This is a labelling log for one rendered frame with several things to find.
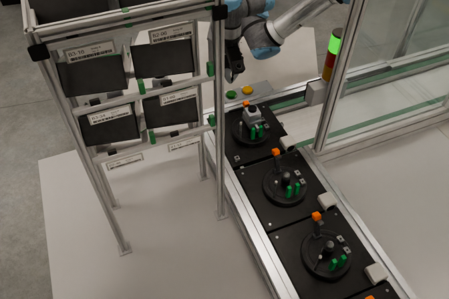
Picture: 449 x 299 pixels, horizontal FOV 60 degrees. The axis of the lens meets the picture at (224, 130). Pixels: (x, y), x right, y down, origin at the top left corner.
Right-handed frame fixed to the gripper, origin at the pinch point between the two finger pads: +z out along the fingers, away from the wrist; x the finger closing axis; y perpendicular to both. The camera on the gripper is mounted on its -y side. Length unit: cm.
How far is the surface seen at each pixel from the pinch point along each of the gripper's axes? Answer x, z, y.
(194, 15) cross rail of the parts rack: 26, -60, -43
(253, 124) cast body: 2.3, -1.6, -24.6
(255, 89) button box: -10.5, 7.2, -0.1
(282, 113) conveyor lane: -16.7, 12.0, -12.6
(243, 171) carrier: 11.0, 6.1, -36.4
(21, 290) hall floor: 114, 103, 1
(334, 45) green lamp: -15, -36, -34
